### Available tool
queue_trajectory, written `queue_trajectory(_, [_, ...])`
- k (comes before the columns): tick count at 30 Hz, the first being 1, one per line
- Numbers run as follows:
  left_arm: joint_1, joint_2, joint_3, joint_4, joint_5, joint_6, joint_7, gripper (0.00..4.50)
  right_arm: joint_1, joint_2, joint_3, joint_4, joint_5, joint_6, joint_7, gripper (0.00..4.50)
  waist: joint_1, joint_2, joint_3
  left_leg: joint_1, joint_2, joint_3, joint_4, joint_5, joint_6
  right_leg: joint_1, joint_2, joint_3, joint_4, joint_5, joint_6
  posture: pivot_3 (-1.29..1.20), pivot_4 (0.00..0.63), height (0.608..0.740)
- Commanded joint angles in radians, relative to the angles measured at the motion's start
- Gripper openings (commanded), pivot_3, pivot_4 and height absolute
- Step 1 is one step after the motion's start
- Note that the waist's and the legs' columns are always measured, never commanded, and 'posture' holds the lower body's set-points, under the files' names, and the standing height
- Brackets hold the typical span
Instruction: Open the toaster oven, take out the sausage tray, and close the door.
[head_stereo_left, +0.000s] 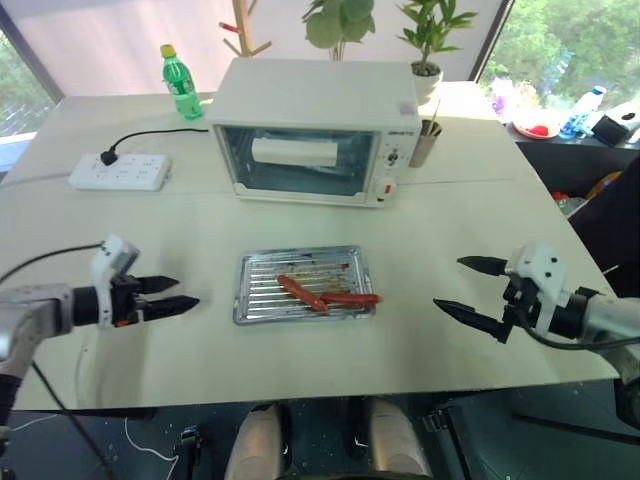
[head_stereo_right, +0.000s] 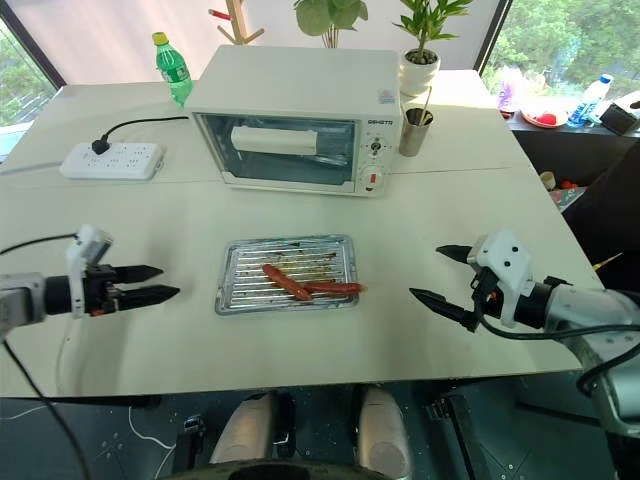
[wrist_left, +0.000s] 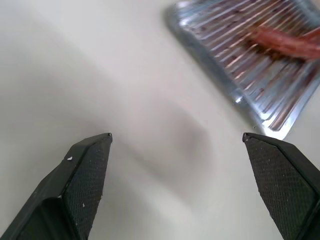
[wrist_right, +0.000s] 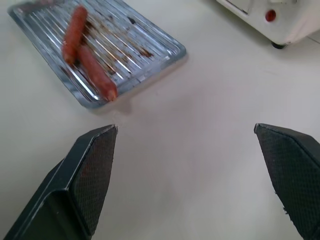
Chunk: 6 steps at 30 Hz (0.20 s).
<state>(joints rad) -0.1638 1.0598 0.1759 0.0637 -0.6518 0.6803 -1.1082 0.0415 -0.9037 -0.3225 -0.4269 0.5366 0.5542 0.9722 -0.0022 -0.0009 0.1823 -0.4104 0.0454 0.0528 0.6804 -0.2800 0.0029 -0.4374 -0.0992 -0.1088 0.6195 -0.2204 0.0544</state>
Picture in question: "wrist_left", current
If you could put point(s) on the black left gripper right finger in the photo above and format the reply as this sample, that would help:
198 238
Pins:
282 180

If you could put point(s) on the ribbed metal baking tray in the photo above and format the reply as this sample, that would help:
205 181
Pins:
240 65

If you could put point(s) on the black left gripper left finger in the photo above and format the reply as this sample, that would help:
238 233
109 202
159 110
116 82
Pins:
67 192

